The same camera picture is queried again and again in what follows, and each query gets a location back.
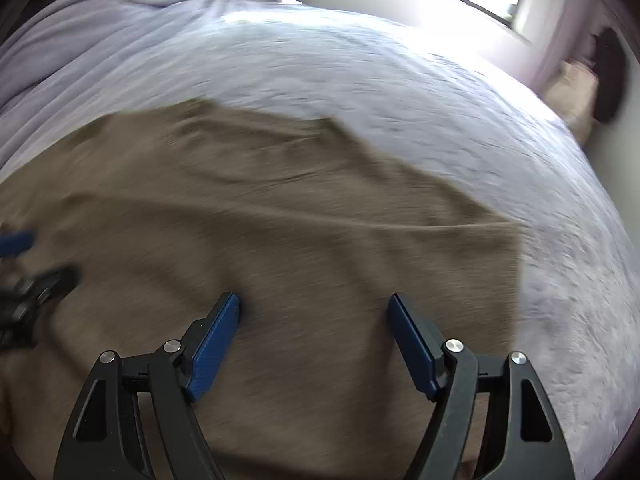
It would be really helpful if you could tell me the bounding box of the black hanging bag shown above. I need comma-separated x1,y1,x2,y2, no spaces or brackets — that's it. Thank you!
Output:
591,26,628,125

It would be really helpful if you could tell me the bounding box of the lavender embossed bedspread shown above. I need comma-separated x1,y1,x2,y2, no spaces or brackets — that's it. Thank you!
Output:
1,0,639,479

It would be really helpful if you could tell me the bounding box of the pink pleated curtain right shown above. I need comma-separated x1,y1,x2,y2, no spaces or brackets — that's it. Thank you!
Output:
523,0,604,93

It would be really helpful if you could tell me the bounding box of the brown knit sweater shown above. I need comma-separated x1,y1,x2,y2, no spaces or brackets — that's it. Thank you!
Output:
1,101,521,479

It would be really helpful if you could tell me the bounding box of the purple fleece blanket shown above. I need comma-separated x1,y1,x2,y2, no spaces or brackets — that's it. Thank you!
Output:
1,0,257,167

